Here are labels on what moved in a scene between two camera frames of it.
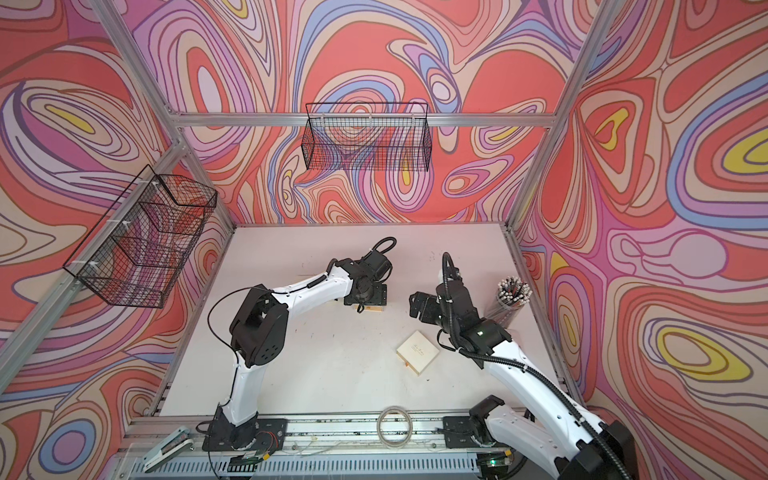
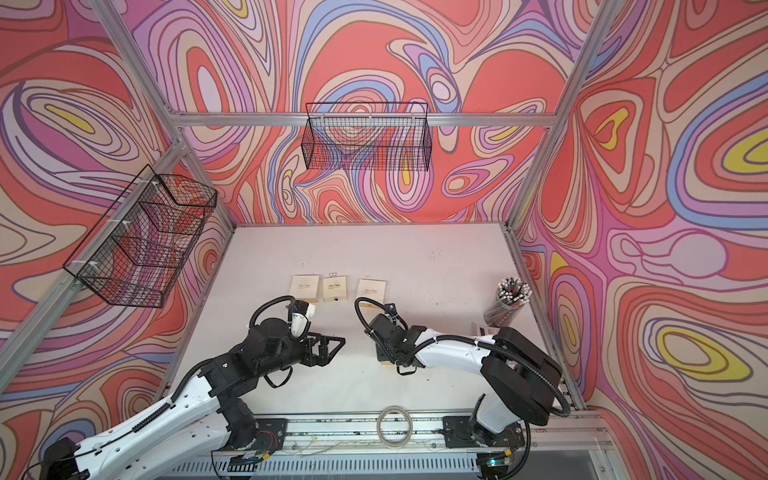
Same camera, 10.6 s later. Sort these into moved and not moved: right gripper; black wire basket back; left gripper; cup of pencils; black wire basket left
Moved: left gripper; right gripper
Not moved: black wire basket left; cup of pencils; black wire basket back
